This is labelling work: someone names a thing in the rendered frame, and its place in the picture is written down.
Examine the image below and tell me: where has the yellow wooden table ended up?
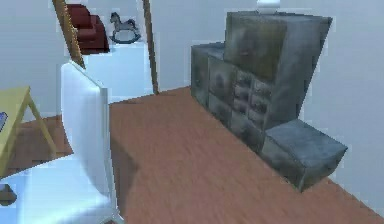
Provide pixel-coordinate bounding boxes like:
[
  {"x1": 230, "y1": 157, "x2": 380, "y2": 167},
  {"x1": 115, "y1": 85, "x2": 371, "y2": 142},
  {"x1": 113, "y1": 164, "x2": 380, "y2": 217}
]
[{"x1": 0, "y1": 85, "x2": 58, "y2": 178}]

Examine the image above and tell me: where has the white chair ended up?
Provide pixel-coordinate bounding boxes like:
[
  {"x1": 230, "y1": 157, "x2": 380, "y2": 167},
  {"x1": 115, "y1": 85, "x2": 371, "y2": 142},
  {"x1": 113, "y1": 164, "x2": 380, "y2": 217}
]
[{"x1": 0, "y1": 61, "x2": 125, "y2": 224}]

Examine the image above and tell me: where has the brown wooden door frame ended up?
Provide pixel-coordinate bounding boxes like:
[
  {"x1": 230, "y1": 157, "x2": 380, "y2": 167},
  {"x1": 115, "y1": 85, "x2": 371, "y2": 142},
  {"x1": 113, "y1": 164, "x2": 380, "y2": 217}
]
[{"x1": 52, "y1": 0, "x2": 160, "y2": 96}]

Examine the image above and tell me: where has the grey rocking horse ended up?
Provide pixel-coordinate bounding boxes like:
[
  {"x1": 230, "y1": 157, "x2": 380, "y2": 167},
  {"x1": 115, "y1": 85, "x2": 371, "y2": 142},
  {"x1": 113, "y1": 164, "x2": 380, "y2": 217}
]
[{"x1": 109, "y1": 11, "x2": 142, "y2": 45}]

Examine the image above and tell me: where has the dark red armchair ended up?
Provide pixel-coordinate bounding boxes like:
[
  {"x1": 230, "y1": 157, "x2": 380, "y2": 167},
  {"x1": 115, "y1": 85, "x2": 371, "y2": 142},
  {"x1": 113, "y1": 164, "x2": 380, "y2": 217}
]
[{"x1": 66, "y1": 3, "x2": 111, "y2": 56}]

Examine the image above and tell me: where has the grey stepped cupboard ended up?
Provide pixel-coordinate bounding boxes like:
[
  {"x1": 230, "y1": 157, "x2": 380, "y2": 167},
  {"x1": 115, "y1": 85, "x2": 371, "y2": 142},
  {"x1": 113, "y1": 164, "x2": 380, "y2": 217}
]
[{"x1": 190, "y1": 11, "x2": 349, "y2": 194}]

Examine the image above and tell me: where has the blue flat object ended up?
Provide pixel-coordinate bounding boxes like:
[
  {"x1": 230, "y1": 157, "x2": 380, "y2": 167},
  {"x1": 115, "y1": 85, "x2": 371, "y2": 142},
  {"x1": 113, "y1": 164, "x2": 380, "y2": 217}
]
[{"x1": 0, "y1": 111, "x2": 9, "y2": 132}]

